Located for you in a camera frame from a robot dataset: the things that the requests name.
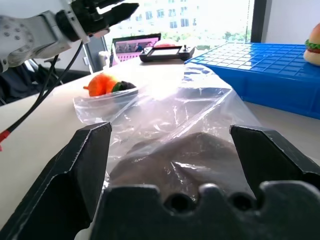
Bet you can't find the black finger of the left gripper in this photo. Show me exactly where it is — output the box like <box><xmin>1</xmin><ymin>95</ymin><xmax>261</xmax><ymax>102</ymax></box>
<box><xmin>96</xmin><ymin>0</ymin><xmax>121</xmax><ymax>10</ymax></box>
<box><xmin>104</xmin><ymin>2</ymin><xmax>140</xmax><ymax>27</ymax></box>

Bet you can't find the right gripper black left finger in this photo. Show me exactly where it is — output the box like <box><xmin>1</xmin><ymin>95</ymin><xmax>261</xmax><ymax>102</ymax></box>
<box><xmin>0</xmin><ymin>121</ymin><xmax>113</xmax><ymax>240</ymax></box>

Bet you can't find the black office chair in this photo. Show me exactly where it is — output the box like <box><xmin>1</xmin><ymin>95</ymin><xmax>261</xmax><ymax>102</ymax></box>
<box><xmin>0</xmin><ymin>54</ymin><xmax>91</xmax><ymax>106</ymax></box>

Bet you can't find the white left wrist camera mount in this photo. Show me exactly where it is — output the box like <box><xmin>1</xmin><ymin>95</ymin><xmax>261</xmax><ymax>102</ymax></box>
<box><xmin>59</xmin><ymin>0</ymin><xmax>91</xmax><ymax>45</ymax></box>

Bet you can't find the black handheld controller with screen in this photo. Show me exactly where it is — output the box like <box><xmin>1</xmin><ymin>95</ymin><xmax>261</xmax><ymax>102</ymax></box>
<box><xmin>138</xmin><ymin>44</ymin><xmax>196</xmax><ymax>64</ymax></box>

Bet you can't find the laptop with pink screen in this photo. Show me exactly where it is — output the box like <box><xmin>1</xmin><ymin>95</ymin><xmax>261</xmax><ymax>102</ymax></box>
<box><xmin>109</xmin><ymin>32</ymin><xmax>162</xmax><ymax>68</ymax></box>

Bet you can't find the red round button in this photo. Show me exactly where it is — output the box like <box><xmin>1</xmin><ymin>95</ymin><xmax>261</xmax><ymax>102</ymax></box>
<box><xmin>152</xmin><ymin>39</ymin><xmax>177</xmax><ymax>48</ymax></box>

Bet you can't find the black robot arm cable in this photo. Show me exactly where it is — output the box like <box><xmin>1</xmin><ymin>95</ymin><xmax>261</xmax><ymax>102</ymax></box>
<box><xmin>0</xmin><ymin>41</ymin><xmax>85</xmax><ymax>152</ymax></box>

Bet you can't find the toy hamburger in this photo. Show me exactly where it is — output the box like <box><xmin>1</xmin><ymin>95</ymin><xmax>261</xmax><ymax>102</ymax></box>
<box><xmin>302</xmin><ymin>22</ymin><xmax>320</xmax><ymax>67</ymax></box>

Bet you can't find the orange green black plush toy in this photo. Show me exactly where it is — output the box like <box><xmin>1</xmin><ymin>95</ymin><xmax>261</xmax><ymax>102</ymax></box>
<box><xmin>83</xmin><ymin>72</ymin><xmax>137</xmax><ymax>97</ymax></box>

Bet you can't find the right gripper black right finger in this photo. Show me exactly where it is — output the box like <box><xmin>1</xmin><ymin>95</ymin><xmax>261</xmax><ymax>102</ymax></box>
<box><xmin>229</xmin><ymin>124</ymin><xmax>320</xmax><ymax>200</ymax></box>

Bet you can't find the blue plastic crate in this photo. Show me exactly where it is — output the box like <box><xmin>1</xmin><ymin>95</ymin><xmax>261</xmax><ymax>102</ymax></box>
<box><xmin>183</xmin><ymin>41</ymin><xmax>320</xmax><ymax>120</ymax></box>

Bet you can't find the clear plastic bag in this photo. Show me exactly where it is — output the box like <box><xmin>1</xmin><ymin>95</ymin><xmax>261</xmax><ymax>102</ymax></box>
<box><xmin>72</xmin><ymin>65</ymin><xmax>264</xmax><ymax>202</ymax></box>

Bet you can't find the dark window frame post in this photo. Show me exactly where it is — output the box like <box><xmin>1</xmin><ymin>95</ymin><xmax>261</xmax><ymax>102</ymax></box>
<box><xmin>250</xmin><ymin>0</ymin><xmax>269</xmax><ymax>43</ymax></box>

